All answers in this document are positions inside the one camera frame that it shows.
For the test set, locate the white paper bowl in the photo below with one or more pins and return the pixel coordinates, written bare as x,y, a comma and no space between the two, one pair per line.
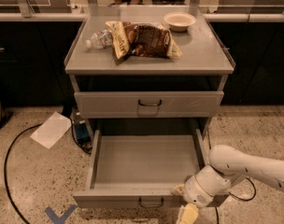
179,21

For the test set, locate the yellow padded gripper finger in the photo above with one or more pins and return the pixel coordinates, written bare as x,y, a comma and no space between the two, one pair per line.
187,214
177,190

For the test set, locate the grey drawer cabinet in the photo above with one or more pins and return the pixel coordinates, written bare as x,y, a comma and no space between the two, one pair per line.
203,66

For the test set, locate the grey top drawer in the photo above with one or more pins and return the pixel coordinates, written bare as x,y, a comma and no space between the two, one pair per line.
148,104

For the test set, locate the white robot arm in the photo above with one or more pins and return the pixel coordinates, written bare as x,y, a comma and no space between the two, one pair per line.
226,167

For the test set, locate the white counter ledge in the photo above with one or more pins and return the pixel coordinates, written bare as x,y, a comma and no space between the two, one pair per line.
82,16

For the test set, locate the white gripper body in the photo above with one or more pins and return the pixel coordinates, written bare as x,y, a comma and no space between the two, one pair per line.
194,191

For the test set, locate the clear plastic water bottle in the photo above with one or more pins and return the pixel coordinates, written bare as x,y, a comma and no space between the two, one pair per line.
99,40

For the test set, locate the white paper sheet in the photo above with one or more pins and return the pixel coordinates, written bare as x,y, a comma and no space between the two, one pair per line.
51,131

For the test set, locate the grey drawer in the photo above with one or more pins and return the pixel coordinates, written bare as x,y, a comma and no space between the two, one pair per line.
148,104
132,171

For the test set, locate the brown yellow chip bag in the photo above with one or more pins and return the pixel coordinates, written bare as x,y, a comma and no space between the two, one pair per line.
142,39

